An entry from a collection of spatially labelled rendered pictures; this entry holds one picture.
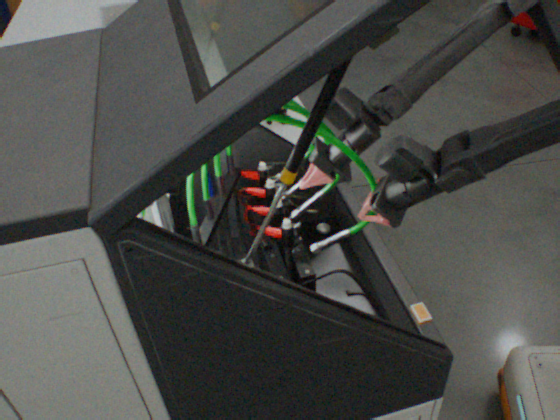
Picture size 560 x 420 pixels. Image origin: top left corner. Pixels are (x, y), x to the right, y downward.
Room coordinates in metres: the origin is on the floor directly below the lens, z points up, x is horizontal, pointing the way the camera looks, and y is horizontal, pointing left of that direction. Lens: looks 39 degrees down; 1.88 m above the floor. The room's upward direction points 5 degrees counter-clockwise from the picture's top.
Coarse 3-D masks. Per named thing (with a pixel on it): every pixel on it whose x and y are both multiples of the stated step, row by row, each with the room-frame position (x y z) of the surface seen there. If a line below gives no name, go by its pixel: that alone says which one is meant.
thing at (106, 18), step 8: (104, 0) 1.24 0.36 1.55; (112, 0) 1.23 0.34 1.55; (120, 0) 1.22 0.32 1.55; (128, 0) 1.22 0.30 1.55; (136, 0) 1.22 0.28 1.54; (104, 8) 1.20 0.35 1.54; (112, 8) 1.21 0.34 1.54; (120, 8) 1.21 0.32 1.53; (128, 8) 1.21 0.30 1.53; (104, 16) 1.20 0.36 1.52; (112, 16) 1.20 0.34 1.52; (104, 24) 1.20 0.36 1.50
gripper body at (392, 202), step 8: (384, 184) 0.79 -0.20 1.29; (392, 184) 0.77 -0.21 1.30; (400, 184) 0.75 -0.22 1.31; (384, 192) 0.77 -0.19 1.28; (392, 192) 0.76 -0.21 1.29; (400, 192) 0.74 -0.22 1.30; (376, 200) 0.75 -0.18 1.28; (384, 200) 0.76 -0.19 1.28; (392, 200) 0.75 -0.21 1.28; (400, 200) 0.74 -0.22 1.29; (408, 200) 0.73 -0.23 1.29; (376, 208) 0.74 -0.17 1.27; (384, 208) 0.75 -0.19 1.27; (392, 208) 0.75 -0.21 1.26; (400, 208) 0.75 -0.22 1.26; (384, 216) 0.74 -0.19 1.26; (392, 216) 0.74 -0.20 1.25; (400, 216) 0.75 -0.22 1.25; (392, 224) 0.73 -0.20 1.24; (400, 224) 0.73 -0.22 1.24
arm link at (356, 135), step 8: (360, 112) 0.92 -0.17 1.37; (360, 120) 0.92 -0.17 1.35; (368, 120) 0.92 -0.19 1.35; (352, 128) 0.91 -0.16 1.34; (360, 128) 0.90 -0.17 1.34; (368, 128) 0.90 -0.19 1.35; (376, 128) 0.91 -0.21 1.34; (352, 136) 0.90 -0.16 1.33; (360, 136) 0.89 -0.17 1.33; (368, 136) 0.89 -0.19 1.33; (376, 136) 0.89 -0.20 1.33; (352, 144) 0.89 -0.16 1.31; (360, 144) 0.89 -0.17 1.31; (368, 144) 0.89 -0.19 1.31
